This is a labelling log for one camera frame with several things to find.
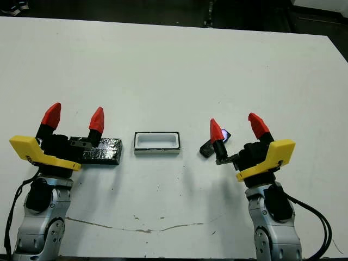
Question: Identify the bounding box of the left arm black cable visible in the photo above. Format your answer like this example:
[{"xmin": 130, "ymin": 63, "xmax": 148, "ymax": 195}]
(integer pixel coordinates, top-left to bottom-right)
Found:
[{"xmin": 3, "ymin": 173, "xmax": 39, "ymax": 260}]

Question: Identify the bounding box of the white board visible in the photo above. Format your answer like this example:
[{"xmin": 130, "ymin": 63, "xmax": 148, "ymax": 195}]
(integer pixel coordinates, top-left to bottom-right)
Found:
[{"xmin": 292, "ymin": 0, "xmax": 348, "ymax": 13}]

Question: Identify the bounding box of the black stand leg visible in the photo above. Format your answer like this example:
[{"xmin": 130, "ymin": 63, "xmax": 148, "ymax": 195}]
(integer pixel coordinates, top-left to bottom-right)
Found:
[{"xmin": 203, "ymin": 0, "xmax": 216, "ymax": 28}]

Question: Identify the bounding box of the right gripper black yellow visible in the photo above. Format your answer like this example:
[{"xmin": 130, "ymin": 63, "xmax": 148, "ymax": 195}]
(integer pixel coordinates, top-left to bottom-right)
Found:
[{"xmin": 209, "ymin": 113, "xmax": 296, "ymax": 188}]

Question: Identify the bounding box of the white box base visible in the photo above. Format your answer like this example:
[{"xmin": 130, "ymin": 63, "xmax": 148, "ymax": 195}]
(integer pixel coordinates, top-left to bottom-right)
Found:
[{"xmin": 133, "ymin": 131, "xmax": 182, "ymax": 156}]

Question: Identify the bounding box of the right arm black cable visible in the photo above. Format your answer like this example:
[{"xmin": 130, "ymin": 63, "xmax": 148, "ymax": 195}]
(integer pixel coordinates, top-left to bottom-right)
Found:
[{"xmin": 282, "ymin": 190, "xmax": 333, "ymax": 260}]

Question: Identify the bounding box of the black camera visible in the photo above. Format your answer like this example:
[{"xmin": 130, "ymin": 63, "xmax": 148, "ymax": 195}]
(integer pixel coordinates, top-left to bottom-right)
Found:
[{"xmin": 199, "ymin": 128, "xmax": 233, "ymax": 159}]

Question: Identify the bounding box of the pair of sneakers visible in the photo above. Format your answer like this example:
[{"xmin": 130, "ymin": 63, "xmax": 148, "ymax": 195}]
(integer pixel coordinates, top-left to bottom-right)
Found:
[{"xmin": 0, "ymin": 0, "xmax": 29, "ymax": 16}]

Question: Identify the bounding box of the black box lid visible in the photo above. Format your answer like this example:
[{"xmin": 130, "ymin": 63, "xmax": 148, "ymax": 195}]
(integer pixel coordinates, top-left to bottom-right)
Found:
[{"xmin": 78, "ymin": 136, "xmax": 124, "ymax": 166}]

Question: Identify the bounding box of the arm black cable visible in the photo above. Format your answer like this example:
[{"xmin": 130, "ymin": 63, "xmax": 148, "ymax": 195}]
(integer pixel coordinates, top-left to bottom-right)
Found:
[
  {"xmin": 3, "ymin": 173, "xmax": 39, "ymax": 260},
  {"xmin": 282, "ymin": 190, "xmax": 333, "ymax": 260}
]

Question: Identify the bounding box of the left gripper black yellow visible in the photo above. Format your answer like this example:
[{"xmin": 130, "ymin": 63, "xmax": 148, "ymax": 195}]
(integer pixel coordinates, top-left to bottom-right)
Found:
[{"xmin": 9, "ymin": 102, "xmax": 105, "ymax": 178}]

